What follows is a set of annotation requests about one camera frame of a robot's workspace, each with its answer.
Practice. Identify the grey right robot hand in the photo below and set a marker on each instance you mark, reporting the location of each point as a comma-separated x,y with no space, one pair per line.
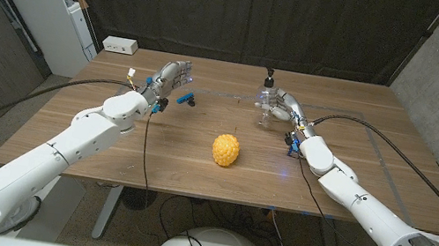
293,110

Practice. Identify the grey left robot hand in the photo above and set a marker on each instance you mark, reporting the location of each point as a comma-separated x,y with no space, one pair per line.
171,79

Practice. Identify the clear pump dispenser bottle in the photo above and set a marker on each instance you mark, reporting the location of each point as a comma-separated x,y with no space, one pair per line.
269,82

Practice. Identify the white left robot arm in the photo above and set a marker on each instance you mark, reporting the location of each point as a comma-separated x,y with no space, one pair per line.
83,136

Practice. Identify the blue clip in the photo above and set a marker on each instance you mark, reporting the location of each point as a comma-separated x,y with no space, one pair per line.
184,98

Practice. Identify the yellow bumpy toy orange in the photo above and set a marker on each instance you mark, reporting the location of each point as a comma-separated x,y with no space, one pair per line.
225,150

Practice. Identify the blue metal clamp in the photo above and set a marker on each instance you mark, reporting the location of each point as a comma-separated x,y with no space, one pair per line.
292,153

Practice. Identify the white power strip box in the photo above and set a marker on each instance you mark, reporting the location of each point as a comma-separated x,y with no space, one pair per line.
120,45

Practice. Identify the silver tape strip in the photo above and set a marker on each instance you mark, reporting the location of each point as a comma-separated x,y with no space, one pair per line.
376,145

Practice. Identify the black fabric curtain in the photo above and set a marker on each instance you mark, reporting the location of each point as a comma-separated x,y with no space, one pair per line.
242,10

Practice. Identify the black round fan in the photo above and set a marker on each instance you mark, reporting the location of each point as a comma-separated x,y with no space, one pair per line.
137,199

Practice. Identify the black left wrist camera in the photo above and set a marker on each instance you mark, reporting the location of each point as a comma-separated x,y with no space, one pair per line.
160,105

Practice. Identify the black curtain frame pole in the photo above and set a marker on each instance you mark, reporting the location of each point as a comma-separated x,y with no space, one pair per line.
423,38

